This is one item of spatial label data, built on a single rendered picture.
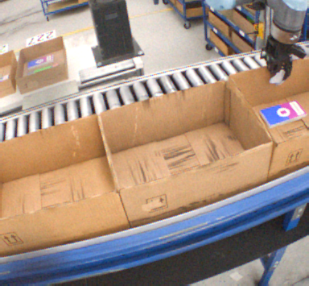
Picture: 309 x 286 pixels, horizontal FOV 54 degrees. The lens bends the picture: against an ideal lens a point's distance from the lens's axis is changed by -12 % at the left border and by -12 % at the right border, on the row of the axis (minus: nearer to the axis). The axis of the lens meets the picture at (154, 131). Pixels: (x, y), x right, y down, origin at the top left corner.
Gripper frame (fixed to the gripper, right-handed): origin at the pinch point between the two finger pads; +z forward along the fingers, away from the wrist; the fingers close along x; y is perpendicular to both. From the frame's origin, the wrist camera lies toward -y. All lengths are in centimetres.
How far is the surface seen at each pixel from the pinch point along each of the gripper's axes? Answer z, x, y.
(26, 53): 43, -106, 96
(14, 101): 40, -64, 103
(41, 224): -6, 28, 80
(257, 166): -4.2, 28.2, 24.1
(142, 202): -5, 28, 54
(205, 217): 1, 35, 40
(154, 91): 34, -38, 33
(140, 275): 30, 39, 61
